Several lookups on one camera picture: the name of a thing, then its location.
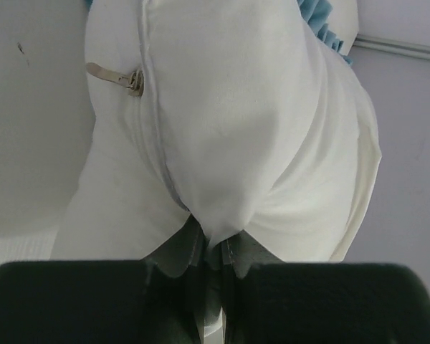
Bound white pillow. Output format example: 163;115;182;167
52;0;383;264

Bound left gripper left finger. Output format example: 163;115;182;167
0;218;204;343

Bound left aluminium frame post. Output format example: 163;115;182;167
353;34;430;61

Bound metal pillow zipper pull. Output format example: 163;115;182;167
86;62;144;97

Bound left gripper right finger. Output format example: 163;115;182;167
221;233;430;343

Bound blue patterned pillowcase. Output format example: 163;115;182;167
82;0;354;67

